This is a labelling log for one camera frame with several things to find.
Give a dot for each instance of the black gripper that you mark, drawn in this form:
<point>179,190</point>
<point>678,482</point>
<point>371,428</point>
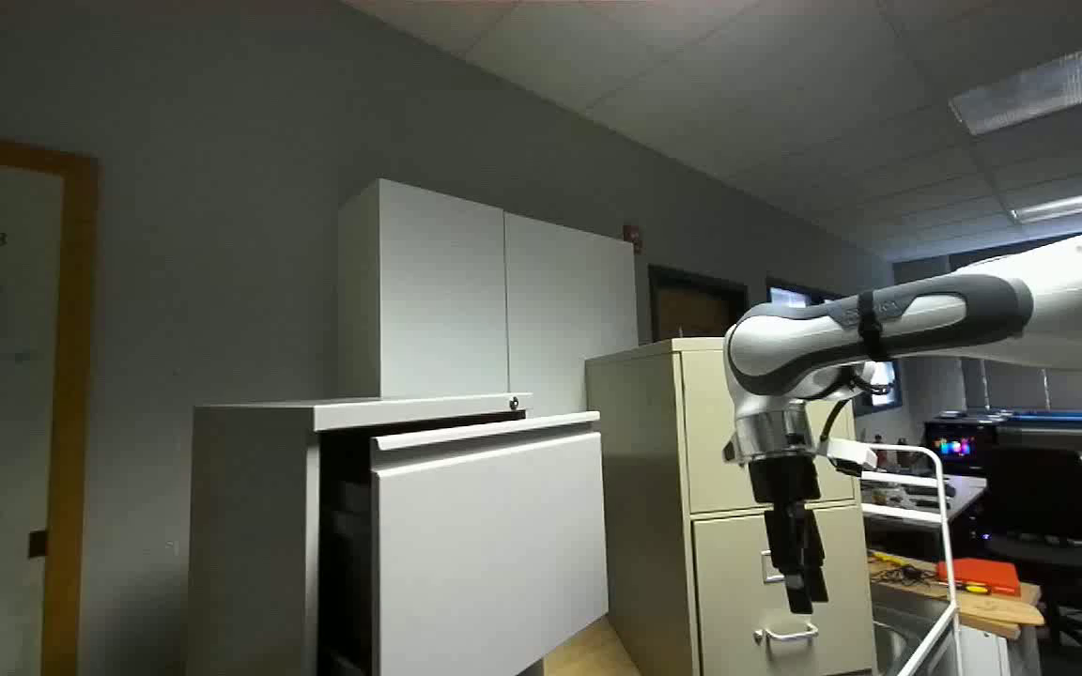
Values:
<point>785,484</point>

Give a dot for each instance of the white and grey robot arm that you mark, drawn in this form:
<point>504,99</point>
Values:
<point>1011,310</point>

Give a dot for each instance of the open white top drawer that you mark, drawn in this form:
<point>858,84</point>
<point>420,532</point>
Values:
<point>459,549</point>

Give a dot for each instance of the beige metal filing cabinet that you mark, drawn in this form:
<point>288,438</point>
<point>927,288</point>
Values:
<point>689,568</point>

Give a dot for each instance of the orange box on desk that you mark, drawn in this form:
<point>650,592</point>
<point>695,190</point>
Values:
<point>981,572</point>

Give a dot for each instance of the wooden desk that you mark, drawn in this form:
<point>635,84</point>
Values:
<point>976,602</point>

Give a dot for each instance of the computer with coloured lights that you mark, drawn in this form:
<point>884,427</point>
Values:
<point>963,445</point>

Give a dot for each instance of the black office chair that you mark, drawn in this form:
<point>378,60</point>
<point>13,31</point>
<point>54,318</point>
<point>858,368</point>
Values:
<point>1036,522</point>

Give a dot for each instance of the dark wooden door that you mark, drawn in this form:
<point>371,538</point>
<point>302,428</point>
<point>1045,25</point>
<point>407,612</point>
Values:
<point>691,306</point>

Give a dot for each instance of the tall white storage cabinet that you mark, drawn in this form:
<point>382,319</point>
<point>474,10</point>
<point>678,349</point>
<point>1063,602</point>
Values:
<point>443,295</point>

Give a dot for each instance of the ceiling light strip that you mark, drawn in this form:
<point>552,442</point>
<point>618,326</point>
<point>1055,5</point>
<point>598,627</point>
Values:
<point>1048,210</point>

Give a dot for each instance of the white lateral filing cabinet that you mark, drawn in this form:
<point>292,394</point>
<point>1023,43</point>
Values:
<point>254,562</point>

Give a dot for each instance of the ceiling light panel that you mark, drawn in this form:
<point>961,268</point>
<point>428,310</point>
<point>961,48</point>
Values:
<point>1026,96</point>

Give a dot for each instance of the wood framed whiteboard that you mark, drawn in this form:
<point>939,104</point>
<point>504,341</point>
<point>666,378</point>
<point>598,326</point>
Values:
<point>47,295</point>

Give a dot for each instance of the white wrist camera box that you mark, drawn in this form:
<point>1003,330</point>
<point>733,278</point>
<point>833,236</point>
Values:
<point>852,454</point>

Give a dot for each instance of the white metal cart frame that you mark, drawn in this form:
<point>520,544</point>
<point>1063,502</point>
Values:
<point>916,602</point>

